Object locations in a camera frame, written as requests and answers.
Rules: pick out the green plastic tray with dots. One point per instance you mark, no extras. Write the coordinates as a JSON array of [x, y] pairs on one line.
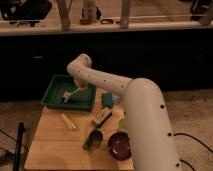
[[59, 84]]

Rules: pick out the clear plastic cup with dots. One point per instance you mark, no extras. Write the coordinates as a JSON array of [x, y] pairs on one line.
[[116, 99]]

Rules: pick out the white dish brush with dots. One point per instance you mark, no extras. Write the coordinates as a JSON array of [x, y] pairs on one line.
[[66, 96]]

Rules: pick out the dark red bowl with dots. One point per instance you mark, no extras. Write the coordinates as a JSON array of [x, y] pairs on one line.
[[118, 146]]

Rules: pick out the green apple toy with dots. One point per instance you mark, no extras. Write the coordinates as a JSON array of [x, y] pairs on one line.
[[122, 125]]

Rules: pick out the black bag on shelf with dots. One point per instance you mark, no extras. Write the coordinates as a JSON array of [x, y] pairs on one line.
[[24, 12]]

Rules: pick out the wooden table board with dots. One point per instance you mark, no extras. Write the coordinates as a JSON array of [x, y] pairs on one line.
[[57, 148]]

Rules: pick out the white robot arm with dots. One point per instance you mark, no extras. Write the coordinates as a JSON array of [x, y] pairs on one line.
[[148, 124]]

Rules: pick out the yellow corn cob toy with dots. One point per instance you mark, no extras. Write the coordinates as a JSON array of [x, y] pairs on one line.
[[68, 122]]

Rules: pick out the black pole on floor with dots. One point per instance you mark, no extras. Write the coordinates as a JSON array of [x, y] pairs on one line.
[[17, 157]]

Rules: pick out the green sponge block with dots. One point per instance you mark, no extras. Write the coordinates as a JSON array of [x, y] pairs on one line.
[[107, 100]]

